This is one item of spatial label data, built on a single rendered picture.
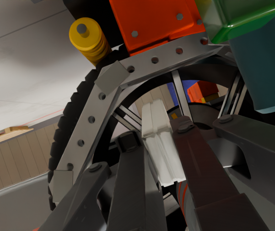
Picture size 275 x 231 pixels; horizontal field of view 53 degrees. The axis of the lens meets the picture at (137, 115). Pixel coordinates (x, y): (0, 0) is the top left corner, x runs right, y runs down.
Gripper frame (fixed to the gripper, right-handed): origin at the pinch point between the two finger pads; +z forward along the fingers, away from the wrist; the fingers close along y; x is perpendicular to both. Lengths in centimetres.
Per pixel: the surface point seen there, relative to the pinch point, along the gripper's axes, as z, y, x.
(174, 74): 41.9, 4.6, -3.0
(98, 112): 29.9, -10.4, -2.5
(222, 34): 1.6, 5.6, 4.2
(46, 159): 485, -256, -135
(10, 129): 419, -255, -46
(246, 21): 0.5, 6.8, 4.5
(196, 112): 82, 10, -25
